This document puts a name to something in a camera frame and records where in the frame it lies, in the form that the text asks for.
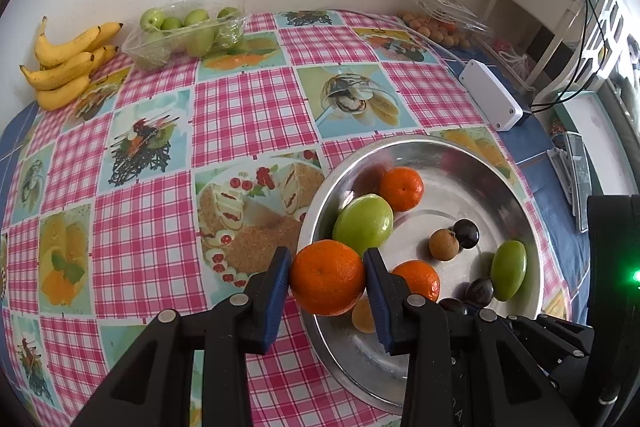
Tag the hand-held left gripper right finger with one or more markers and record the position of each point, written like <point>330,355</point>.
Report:
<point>380,307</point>

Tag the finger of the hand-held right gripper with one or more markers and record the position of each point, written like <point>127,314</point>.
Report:
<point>560,337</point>

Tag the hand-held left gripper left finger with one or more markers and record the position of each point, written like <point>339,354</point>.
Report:
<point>277,302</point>

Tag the orange mandarin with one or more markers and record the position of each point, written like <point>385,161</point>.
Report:
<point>420,279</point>
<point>325,277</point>
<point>401,189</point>

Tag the dark red cherry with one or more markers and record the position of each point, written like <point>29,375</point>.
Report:
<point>452,306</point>

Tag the green mango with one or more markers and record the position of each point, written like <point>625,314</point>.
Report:
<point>362,224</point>

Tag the green jujube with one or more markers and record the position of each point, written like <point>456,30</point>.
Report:
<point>508,269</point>

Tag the brown longan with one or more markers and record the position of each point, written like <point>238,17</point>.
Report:
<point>443,245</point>

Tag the dark purple plum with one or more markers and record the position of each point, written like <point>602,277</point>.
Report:
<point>467,233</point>
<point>480,291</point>

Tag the stainless steel basin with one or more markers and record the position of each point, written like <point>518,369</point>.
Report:
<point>500,207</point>

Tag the bag of green fruits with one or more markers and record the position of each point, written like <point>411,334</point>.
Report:
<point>137,54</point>

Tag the green cardboard box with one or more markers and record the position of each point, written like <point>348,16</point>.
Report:
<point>595,122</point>

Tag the pink checked printed tablecloth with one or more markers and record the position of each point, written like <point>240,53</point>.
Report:
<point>145,227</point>

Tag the white plastic device box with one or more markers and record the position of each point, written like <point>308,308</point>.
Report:
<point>492,94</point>

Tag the white plastic bag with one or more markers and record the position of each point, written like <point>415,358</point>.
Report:
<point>515,62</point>

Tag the white lattice shelf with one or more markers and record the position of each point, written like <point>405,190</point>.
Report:
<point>607,22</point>

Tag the heap of small green jujubes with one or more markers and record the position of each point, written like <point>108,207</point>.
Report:
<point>197,37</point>

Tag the pile of loose longans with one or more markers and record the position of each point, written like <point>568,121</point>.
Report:
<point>440,32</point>

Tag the clear plastic clamshell box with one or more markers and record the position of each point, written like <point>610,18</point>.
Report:
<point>440,2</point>

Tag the yellow banana bunch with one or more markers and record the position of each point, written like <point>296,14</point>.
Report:
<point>65,72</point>

